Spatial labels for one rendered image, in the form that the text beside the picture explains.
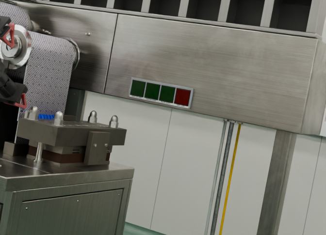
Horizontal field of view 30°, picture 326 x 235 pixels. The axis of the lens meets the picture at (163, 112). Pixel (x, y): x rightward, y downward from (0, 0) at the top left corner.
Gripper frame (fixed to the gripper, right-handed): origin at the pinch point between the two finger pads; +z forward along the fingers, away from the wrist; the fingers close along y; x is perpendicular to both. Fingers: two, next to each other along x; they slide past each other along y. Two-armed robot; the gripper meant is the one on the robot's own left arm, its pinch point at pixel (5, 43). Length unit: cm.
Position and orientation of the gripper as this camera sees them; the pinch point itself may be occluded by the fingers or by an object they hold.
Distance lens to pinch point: 203.1
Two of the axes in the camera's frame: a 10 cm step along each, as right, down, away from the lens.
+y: 8.7, 1.7, -4.7
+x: 4.3, -7.3, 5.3
